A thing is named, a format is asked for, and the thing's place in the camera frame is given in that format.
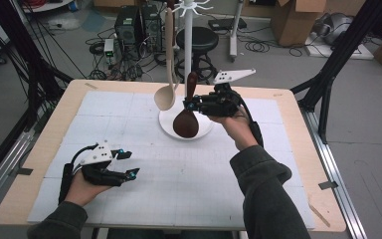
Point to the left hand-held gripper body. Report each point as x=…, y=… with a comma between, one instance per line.
x=99, y=157

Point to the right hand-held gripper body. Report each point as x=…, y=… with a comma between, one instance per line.
x=222, y=103

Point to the dark brown wooden spoon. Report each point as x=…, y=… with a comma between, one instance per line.
x=185, y=126

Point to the light wooden spoon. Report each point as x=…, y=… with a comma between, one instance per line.
x=165, y=98

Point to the white utensil stand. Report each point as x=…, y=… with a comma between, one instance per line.
x=188, y=49

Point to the person's right hand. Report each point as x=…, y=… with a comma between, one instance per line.
x=242, y=129

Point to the person's left hand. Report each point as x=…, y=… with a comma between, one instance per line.
x=81, y=192

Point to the white foam mat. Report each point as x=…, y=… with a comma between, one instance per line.
x=185, y=186

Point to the light wooden table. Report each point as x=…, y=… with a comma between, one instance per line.
x=46, y=132

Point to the black round stool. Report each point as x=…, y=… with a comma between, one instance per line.
x=202, y=38

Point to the white floor stand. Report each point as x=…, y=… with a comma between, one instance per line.
x=233, y=40

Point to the black tape piece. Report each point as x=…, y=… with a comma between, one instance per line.
x=328, y=185
x=25, y=171

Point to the flat black device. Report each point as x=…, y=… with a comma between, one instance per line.
x=225, y=24

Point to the black computer tower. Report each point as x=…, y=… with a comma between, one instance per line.
x=152, y=26
x=127, y=26

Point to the small grey power box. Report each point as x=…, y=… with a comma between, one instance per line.
x=108, y=49

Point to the open cardboard box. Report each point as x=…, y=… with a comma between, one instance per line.
x=305, y=20

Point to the grey round appliance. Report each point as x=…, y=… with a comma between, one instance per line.
x=335, y=26

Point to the aluminium rail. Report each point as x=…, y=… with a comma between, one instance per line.
x=338, y=172
x=0, y=172

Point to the black metal frame stand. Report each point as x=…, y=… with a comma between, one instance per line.
x=30, y=66
x=338, y=56

